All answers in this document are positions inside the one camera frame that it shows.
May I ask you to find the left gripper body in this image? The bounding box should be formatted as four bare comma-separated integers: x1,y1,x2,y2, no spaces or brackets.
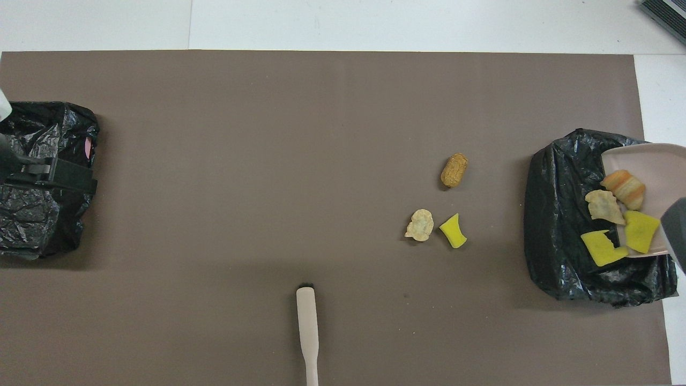
0,133,53,186

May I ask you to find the beige plastic dustpan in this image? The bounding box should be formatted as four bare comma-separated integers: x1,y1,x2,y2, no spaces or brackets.
600,143,686,259

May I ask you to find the black bag lined trash bin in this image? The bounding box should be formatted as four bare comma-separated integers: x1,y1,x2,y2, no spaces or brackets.
0,101,101,261
524,128,679,308

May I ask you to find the pale toy dumpling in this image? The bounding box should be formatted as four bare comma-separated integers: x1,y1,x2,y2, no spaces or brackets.
404,209,435,242
584,189,627,226

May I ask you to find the brown toy peanut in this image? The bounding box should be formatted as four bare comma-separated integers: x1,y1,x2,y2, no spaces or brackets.
440,153,469,189

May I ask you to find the yellow sponge piece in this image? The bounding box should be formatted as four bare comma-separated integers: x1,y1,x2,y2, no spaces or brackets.
623,210,661,254
580,229,629,267
439,213,468,249

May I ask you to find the toy croissant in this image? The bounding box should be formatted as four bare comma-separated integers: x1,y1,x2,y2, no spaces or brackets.
600,169,646,211

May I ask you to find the grey ribbed device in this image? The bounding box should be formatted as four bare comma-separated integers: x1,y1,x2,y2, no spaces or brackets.
638,0,686,45

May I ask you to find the beige brush handle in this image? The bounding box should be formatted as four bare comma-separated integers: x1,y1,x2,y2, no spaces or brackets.
296,286,320,386

